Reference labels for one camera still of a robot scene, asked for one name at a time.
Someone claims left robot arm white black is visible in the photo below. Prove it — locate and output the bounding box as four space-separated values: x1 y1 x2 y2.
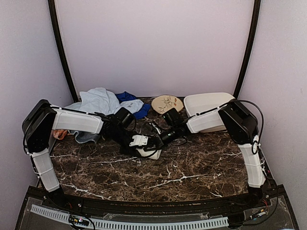
22 99 135 209

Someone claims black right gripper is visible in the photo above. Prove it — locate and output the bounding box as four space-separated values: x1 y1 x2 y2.
148 126 179 151

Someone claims right black frame post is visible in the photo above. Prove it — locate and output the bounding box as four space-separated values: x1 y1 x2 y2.
233 0 261 98

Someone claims beige floral plate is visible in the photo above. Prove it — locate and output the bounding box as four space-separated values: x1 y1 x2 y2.
151 95 184 115

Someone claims royal blue towel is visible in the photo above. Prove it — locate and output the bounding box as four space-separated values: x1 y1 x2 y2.
116 92 151 120

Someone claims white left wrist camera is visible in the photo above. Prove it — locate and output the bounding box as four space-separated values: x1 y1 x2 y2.
129 135 149 147

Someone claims cream white towel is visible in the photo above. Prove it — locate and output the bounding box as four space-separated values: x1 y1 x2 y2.
136 148 162 160

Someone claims light blue towel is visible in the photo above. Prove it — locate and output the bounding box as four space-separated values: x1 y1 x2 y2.
65 88 120 115

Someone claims white plastic basin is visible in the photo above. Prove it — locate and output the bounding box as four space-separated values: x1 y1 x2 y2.
184 92 234 133

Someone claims blue grey towel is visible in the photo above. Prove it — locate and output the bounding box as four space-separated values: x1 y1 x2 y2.
68 130 100 144

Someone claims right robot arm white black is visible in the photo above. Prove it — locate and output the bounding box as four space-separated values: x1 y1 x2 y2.
152 99 266 188

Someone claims white grey printed towel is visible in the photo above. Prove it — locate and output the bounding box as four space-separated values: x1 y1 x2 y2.
120 99 144 114

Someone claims orange patterned cloth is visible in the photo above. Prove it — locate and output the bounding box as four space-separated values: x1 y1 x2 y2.
53 129 69 140

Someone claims left black frame post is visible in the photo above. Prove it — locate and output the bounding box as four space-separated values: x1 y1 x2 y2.
47 0 79 103

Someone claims black frame post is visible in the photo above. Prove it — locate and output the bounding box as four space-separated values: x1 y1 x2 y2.
233 0 261 98
47 0 79 103

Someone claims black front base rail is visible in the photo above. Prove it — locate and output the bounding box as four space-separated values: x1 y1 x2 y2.
23 184 286 217

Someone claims white slotted cable duct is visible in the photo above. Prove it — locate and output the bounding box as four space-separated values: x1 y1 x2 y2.
30 205 229 230

